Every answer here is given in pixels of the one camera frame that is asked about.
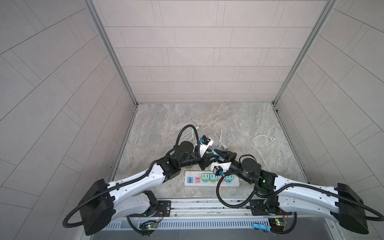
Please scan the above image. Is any green charger plug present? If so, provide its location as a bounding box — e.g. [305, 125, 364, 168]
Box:
[202, 174, 210, 183]

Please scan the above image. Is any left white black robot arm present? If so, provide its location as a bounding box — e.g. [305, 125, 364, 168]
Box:
[62, 141, 221, 236]

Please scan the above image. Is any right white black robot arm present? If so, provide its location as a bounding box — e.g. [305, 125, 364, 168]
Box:
[205, 150, 384, 235]

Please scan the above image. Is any white multicolour power strip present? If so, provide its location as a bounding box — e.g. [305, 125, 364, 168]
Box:
[184, 171, 240, 187]

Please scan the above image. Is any right circuit board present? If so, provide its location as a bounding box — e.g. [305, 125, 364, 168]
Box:
[268, 218, 289, 233]

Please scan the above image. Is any circuit board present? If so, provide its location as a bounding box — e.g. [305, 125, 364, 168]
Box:
[268, 218, 289, 233]
[140, 220, 159, 231]

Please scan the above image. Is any left circuit board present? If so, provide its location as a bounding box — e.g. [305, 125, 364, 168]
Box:
[140, 220, 159, 231]

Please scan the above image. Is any white cube socket cable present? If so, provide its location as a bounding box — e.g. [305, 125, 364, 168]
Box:
[181, 125, 200, 144]

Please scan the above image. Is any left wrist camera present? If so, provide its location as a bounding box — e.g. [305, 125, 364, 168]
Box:
[199, 135, 214, 157]

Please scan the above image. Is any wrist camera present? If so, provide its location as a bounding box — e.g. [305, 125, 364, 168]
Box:
[210, 162, 232, 177]
[199, 135, 214, 157]

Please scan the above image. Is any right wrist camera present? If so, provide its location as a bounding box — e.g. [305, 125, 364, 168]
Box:
[210, 162, 232, 177]

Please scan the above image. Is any white power strip cable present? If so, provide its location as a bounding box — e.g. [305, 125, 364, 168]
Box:
[250, 134, 277, 173]

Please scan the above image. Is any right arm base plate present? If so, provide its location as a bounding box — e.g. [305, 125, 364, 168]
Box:
[246, 199, 293, 216]

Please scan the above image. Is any aluminium mounting rail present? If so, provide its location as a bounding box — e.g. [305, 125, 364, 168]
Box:
[84, 196, 335, 222]

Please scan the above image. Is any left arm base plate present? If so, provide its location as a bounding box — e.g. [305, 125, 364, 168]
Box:
[130, 201, 172, 218]

